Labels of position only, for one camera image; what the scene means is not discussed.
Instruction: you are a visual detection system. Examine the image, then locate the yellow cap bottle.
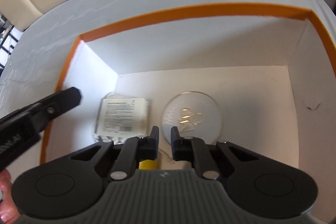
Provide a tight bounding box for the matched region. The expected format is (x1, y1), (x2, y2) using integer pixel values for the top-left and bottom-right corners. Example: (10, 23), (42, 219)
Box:
(139, 160), (158, 170)

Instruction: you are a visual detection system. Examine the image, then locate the round white compact case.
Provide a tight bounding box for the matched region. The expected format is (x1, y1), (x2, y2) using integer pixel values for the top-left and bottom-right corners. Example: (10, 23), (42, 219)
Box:
(161, 92), (223, 144)

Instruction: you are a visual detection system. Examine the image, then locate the white drawstring pouch with label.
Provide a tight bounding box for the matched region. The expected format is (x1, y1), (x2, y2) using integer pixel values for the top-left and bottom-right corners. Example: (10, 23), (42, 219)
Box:
(92, 93), (149, 144)

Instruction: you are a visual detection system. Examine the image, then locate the person's left hand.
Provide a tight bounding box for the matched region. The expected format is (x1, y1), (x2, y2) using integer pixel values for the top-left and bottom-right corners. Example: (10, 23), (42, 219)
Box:
(1, 169), (21, 224)

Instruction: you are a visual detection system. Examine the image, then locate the white bed sheet mattress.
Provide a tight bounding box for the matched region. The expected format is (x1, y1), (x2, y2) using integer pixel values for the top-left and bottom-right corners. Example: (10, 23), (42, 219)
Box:
(0, 0), (336, 224)

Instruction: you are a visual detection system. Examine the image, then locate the left black shelf nightstand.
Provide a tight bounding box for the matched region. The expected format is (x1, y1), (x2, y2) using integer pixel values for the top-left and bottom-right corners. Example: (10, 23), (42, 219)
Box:
(0, 14), (23, 75)

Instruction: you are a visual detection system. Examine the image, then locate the orange cardboard storage box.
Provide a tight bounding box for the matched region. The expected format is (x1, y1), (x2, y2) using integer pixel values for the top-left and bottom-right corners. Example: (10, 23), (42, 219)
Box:
(39, 2), (336, 172)

